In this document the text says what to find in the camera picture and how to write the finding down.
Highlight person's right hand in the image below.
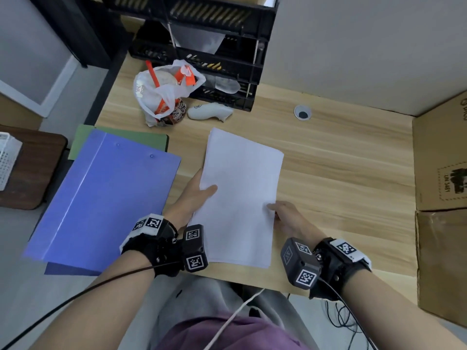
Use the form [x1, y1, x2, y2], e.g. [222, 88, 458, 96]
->
[267, 201, 327, 245]

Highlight person's left hand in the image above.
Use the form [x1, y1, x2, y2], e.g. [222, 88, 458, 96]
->
[162, 169, 218, 230]

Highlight squared stack of white papers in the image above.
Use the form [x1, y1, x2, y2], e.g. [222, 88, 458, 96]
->
[189, 127, 285, 270]

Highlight green folder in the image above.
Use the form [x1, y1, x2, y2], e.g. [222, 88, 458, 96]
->
[68, 123, 170, 161]

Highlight person's left forearm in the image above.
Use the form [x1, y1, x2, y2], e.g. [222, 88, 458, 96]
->
[31, 251, 156, 350]

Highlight person's right forearm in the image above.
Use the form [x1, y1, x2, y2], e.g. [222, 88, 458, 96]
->
[341, 267, 467, 350]

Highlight printed drink cup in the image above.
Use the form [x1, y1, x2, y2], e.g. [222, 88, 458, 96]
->
[160, 100, 187, 126]

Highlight grey trousers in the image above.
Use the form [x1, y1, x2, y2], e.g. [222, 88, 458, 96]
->
[157, 275, 322, 350]

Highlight white handheld controller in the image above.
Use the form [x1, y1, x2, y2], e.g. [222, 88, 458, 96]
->
[187, 102, 234, 123]

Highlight drink cup in plastic bag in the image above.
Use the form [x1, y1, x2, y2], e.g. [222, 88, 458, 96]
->
[133, 60, 207, 127]

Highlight red drinking straw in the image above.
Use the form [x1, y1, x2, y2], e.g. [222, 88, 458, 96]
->
[145, 60, 161, 88]

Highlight flat printed cardboard box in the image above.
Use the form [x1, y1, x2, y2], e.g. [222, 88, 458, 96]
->
[415, 209, 467, 319]

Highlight dark brown wooden stool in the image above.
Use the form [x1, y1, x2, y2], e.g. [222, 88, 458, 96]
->
[0, 124, 68, 211]

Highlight brown labelled cardboard box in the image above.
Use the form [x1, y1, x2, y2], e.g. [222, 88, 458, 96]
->
[412, 91, 467, 212]

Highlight black stacked file tray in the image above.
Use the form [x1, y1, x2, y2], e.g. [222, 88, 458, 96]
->
[102, 0, 280, 113]

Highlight black wrist strap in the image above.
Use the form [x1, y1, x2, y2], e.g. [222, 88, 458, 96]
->
[310, 237, 373, 301]
[119, 213, 181, 278]

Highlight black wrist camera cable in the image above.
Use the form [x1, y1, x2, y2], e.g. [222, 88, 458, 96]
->
[0, 262, 180, 350]
[319, 279, 378, 350]

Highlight white cable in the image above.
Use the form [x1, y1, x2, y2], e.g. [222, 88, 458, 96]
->
[204, 287, 266, 350]

